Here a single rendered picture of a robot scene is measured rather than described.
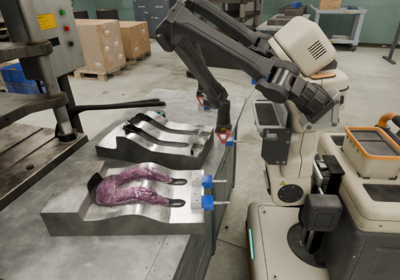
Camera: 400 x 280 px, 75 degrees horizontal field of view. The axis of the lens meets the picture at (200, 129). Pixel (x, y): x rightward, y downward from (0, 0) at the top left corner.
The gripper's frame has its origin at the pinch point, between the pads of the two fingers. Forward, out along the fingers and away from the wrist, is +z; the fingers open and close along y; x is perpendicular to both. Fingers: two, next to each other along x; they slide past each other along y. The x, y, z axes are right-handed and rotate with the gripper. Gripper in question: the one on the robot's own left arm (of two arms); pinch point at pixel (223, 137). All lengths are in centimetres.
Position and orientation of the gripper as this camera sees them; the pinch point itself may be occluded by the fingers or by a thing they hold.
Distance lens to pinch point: 126.6
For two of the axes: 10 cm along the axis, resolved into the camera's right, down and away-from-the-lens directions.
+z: 0.3, 8.6, 5.1
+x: 10.0, 0.1, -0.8
